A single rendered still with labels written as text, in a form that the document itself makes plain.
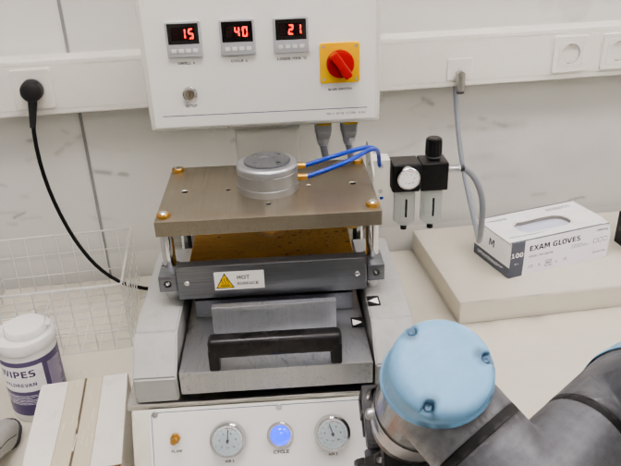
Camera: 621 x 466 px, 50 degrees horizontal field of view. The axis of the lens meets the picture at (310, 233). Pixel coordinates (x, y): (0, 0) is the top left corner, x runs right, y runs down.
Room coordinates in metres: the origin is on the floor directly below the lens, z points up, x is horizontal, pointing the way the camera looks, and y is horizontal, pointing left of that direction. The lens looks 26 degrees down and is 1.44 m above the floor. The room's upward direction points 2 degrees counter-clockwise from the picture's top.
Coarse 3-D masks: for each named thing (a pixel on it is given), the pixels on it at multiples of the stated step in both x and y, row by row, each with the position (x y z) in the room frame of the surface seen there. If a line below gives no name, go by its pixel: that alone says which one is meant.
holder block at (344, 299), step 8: (240, 296) 0.73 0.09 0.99; (248, 296) 0.73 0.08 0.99; (256, 296) 0.73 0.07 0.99; (264, 296) 0.73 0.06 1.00; (272, 296) 0.73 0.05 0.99; (280, 296) 0.73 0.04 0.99; (288, 296) 0.73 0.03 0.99; (296, 296) 0.73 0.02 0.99; (304, 296) 0.73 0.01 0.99; (312, 296) 0.73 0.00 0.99; (320, 296) 0.73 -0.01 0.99; (328, 296) 0.73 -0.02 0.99; (336, 296) 0.73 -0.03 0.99; (344, 296) 0.73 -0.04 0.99; (352, 296) 0.73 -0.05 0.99; (200, 304) 0.72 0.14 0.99; (208, 304) 0.72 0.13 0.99; (336, 304) 0.73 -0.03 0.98; (344, 304) 0.73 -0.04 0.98; (352, 304) 0.73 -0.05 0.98; (200, 312) 0.72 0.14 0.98; (208, 312) 0.72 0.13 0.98
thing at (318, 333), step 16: (224, 336) 0.62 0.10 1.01; (240, 336) 0.62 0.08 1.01; (256, 336) 0.62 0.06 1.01; (272, 336) 0.62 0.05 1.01; (288, 336) 0.62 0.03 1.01; (304, 336) 0.62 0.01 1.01; (320, 336) 0.62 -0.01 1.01; (336, 336) 0.62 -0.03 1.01; (208, 352) 0.61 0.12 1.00; (224, 352) 0.61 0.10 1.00; (240, 352) 0.61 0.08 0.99; (256, 352) 0.61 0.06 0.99; (272, 352) 0.61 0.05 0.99; (288, 352) 0.61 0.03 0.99; (304, 352) 0.62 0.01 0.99; (336, 352) 0.62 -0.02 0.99
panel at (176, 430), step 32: (160, 416) 0.60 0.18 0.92; (192, 416) 0.60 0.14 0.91; (224, 416) 0.60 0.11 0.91; (256, 416) 0.60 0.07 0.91; (288, 416) 0.60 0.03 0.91; (320, 416) 0.60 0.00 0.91; (352, 416) 0.60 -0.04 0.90; (160, 448) 0.58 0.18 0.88; (192, 448) 0.58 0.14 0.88; (256, 448) 0.59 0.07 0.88; (288, 448) 0.59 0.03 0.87; (320, 448) 0.59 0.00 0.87; (352, 448) 0.59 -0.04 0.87
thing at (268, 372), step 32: (192, 320) 0.72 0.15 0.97; (224, 320) 0.68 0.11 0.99; (256, 320) 0.68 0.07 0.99; (288, 320) 0.68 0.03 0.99; (320, 320) 0.69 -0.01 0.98; (192, 352) 0.65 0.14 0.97; (320, 352) 0.64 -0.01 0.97; (352, 352) 0.64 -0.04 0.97; (192, 384) 0.61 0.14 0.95; (224, 384) 0.61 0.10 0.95; (256, 384) 0.61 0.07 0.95; (288, 384) 0.61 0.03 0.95; (320, 384) 0.62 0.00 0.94
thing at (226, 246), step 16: (208, 240) 0.79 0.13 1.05; (224, 240) 0.79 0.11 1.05; (240, 240) 0.78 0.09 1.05; (256, 240) 0.78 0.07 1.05; (272, 240) 0.78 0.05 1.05; (288, 240) 0.78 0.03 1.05; (304, 240) 0.78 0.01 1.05; (320, 240) 0.78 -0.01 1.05; (336, 240) 0.77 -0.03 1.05; (192, 256) 0.74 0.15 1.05; (208, 256) 0.74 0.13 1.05; (224, 256) 0.74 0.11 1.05; (240, 256) 0.74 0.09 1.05; (256, 256) 0.74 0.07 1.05; (272, 256) 0.74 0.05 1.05
